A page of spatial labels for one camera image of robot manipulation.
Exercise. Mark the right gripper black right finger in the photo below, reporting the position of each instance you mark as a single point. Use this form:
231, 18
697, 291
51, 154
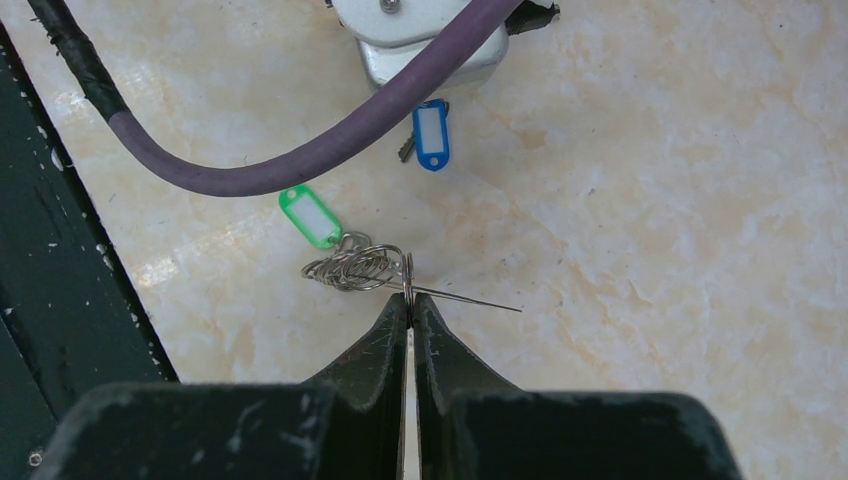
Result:
475, 424

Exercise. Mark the blue key tag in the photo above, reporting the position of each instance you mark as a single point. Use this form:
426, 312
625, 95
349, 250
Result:
431, 135

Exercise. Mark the green key tag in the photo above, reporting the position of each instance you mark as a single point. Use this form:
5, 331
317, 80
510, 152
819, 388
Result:
318, 225

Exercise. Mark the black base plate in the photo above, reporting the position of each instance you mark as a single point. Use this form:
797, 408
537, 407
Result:
71, 320

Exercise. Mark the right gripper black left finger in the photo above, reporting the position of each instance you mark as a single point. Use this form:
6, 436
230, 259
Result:
344, 422

